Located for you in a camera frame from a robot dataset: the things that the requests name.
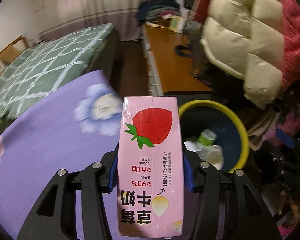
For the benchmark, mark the pink strawberry milk carton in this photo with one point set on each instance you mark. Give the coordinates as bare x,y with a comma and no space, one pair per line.
150,190

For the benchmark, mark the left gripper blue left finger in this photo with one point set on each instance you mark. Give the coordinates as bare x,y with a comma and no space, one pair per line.
113,177

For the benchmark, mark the pink striped curtain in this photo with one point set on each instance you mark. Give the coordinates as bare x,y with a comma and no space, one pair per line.
57,18

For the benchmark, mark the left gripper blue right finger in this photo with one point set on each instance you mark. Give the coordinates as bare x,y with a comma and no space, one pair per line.
188,174

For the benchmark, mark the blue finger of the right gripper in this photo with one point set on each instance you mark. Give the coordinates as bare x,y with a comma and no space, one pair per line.
286,139

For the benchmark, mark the wooden bench cabinet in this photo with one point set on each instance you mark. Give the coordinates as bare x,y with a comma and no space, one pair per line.
168,73

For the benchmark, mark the pile of dark clothes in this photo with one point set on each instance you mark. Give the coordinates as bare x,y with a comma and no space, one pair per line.
151,9

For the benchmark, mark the red quilted jacket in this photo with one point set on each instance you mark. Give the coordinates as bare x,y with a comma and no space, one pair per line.
291,53

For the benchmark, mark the yellow rimmed blue trash bin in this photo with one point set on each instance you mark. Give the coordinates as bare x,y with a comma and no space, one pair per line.
198,115

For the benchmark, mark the crumpled white tissue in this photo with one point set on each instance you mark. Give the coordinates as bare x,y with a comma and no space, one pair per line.
193,146

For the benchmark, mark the green white plastic bottle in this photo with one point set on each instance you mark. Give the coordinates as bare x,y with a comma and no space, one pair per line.
207,137

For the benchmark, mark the cream puffer jacket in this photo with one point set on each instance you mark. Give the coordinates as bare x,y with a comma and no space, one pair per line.
244,38

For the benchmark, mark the small cardboard box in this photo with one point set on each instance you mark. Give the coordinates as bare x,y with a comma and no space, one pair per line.
177,24

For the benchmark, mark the white supplement pill bottle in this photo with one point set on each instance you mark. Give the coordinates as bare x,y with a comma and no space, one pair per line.
214,155

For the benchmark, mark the bed with green plaid cover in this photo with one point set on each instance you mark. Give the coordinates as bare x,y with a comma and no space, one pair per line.
40,70

